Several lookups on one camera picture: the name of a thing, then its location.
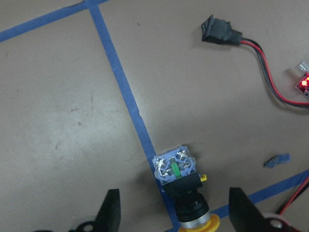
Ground small motor controller board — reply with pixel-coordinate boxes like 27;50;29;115
296;61;309;99

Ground red black power cable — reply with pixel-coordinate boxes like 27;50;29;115
240;40;309;106

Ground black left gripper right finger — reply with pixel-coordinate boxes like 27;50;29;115
229;188;267;232

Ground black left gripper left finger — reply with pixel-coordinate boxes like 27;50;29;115
93;189;121;232

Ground yellow push button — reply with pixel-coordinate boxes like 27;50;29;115
152;145;220;232

